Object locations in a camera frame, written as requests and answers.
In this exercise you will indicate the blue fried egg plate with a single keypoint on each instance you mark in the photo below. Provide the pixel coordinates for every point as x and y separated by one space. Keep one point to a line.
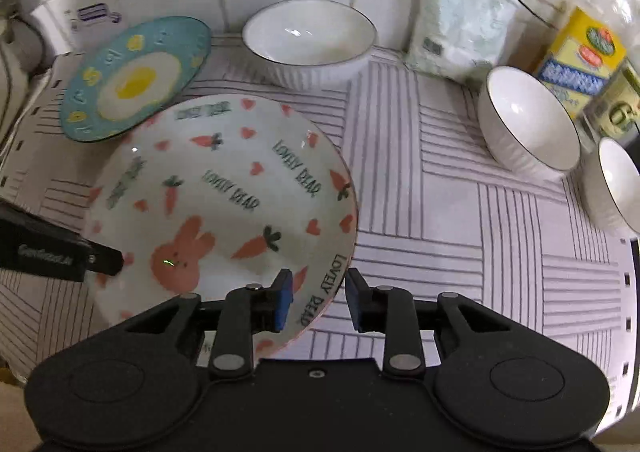
135 82

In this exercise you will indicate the white plastic bag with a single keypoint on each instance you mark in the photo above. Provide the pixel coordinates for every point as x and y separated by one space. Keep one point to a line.
460 17

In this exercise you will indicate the yellow label bottle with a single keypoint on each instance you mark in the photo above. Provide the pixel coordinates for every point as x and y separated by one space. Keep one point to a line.
580 62

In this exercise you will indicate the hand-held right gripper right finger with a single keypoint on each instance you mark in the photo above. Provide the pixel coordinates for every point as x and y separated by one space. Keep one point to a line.
356 301

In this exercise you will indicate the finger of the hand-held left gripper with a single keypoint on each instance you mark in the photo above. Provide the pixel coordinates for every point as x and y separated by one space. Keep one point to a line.
107 262

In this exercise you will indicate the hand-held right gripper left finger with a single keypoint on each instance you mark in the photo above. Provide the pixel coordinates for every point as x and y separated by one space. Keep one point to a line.
283 299

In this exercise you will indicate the white bunny carrot plate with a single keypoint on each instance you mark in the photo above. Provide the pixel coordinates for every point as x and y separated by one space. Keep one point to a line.
225 192

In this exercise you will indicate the striped table mat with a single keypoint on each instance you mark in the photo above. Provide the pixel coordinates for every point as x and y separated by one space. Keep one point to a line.
450 182

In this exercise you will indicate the white object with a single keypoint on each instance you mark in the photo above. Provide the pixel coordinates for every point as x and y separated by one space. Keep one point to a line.
20 47

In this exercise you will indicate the white ribbed bowl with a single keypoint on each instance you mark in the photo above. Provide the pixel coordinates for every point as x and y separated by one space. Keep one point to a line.
617 182
525 122
310 42

